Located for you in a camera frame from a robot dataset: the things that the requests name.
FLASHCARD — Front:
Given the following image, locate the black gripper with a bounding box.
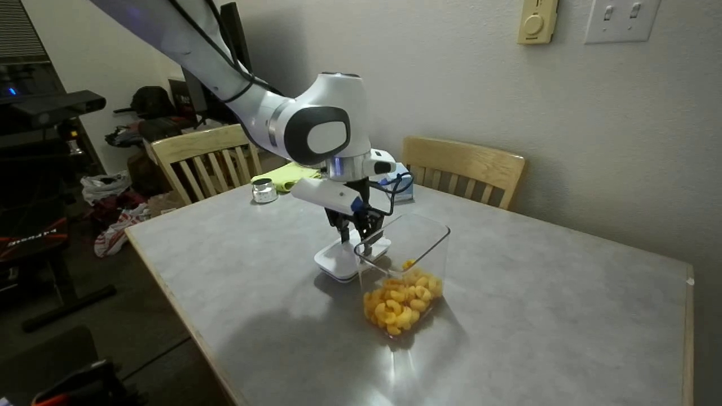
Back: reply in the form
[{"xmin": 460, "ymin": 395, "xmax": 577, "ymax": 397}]
[{"xmin": 322, "ymin": 178, "xmax": 389, "ymax": 250}]

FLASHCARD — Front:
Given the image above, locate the white rectangular container lid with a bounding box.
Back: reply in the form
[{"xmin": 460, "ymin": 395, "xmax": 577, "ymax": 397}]
[{"xmin": 311, "ymin": 236, "xmax": 392, "ymax": 287}]

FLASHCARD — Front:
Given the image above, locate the clear container with yellow food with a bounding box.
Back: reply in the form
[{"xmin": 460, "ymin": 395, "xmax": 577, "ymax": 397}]
[{"xmin": 360, "ymin": 260, "xmax": 445, "ymax": 338}]

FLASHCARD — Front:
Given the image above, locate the small blue cardboard box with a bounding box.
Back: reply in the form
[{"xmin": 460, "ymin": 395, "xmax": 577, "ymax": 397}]
[{"xmin": 390, "ymin": 169, "xmax": 418, "ymax": 205}]

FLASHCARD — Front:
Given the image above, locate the lime green cloth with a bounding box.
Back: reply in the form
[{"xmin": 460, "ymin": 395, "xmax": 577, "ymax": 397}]
[{"xmin": 258, "ymin": 160, "xmax": 322, "ymax": 197}]

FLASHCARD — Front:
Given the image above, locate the wooden slat-back chair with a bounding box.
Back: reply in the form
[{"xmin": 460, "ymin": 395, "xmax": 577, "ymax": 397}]
[
  {"xmin": 402, "ymin": 133, "xmax": 529, "ymax": 213},
  {"xmin": 148, "ymin": 122, "xmax": 265, "ymax": 208}
]

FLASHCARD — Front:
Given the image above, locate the red and white cloth pile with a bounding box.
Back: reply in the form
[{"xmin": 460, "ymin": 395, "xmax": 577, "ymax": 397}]
[{"xmin": 90, "ymin": 190, "xmax": 182, "ymax": 260}]

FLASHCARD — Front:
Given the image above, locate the black cap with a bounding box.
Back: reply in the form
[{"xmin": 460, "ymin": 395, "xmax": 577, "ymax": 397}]
[{"xmin": 131, "ymin": 84, "xmax": 177, "ymax": 122}]

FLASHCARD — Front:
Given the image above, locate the black and red bag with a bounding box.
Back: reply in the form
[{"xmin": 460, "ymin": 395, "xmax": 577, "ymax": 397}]
[{"xmin": 29, "ymin": 360, "xmax": 138, "ymax": 406}]

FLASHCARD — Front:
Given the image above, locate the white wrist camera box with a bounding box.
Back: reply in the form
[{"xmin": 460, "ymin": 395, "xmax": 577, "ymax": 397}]
[{"xmin": 292, "ymin": 177, "xmax": 364, "ymax": 214}]

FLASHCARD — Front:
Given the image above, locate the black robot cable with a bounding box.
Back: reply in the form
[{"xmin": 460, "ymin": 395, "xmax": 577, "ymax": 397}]
[{"xmin": 364, "ymin": 169, "xmax": 418, "ymax": 221}]

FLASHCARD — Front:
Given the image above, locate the beige wall thermostat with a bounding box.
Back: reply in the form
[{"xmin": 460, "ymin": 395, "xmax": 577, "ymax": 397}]
[{"xmin": 516, "ymin": 0, "xmax": 562, "ymax": 48}]

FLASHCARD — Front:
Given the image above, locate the black sensor camera bar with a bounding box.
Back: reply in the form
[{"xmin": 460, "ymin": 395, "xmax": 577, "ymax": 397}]
[{"xmin": 0, "ymin": 88, "xmax": 109, "ymax": 131}]

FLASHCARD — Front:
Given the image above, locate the white light switch plate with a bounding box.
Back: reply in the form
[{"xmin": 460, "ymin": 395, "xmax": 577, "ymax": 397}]
[{"xmin": 582, "ymin": 0, "xmax": 664, "ymax": 48}]

